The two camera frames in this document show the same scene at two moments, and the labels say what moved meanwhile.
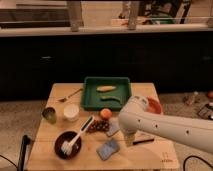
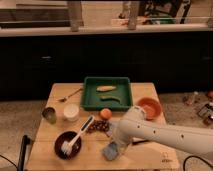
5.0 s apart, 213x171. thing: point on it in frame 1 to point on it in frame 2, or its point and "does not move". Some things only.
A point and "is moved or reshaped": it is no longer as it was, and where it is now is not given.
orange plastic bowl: [154, 106] does not move
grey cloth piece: [113, 128] does not move
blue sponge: [108, 149] is moved or reshaped
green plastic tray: [105, 92] does not move
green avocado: [49, 114] does not move
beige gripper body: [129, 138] to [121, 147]
